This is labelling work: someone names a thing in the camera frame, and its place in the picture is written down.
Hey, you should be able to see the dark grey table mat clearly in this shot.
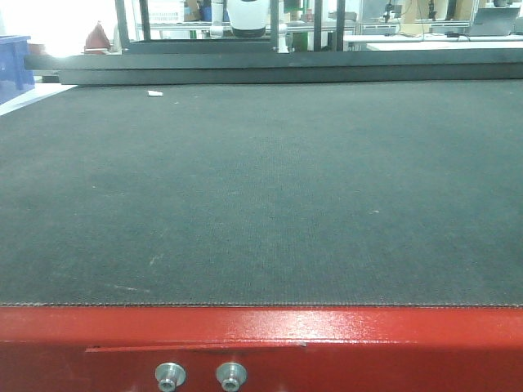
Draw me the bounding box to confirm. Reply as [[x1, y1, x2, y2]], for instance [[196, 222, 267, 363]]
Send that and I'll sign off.
[[1, 81, 522, 305]]

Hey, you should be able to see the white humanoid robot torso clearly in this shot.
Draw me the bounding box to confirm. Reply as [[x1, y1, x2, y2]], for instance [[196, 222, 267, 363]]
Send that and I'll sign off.
[[209, 0, 289, 53]]

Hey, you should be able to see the right silver bolt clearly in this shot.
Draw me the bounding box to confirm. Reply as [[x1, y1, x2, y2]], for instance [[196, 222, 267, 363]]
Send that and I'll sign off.
[[216, 363, 248, 392]]

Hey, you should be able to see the silver bolt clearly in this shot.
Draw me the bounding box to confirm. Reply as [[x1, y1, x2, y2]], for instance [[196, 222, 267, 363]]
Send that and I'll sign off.
[[216, 363, 248, 392], [154, 363, 186, 392]]

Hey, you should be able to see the left silver bolt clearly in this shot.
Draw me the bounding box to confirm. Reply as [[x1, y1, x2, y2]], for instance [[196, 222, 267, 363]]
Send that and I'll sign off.
[[154, 363, 186, 392]]

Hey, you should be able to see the red cloth bag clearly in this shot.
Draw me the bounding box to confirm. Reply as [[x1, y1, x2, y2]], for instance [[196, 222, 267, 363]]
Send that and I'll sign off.
[[83, 21, 111, 55]]

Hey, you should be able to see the red metal table edge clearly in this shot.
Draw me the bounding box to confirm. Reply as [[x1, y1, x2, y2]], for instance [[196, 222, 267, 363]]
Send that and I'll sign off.
[[1, 306, 522, 391]]

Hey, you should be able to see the blue plastic bin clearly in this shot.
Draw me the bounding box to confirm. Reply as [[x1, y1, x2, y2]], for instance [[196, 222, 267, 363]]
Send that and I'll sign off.
[[0, 35, 35, 104]]

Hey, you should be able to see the black metal frame rack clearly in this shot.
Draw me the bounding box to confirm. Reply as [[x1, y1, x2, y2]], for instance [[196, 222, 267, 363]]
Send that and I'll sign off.
[[25, 1, 522, 86]]

